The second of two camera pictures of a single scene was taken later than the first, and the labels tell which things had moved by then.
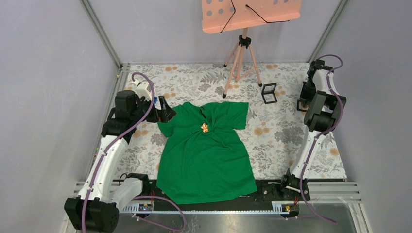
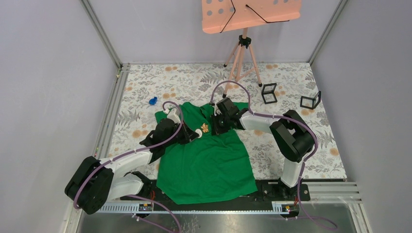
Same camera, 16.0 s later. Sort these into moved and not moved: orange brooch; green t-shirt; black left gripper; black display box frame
Moved: black left gripper
Not moved: orange brooch; green t-shirt; black display box frame
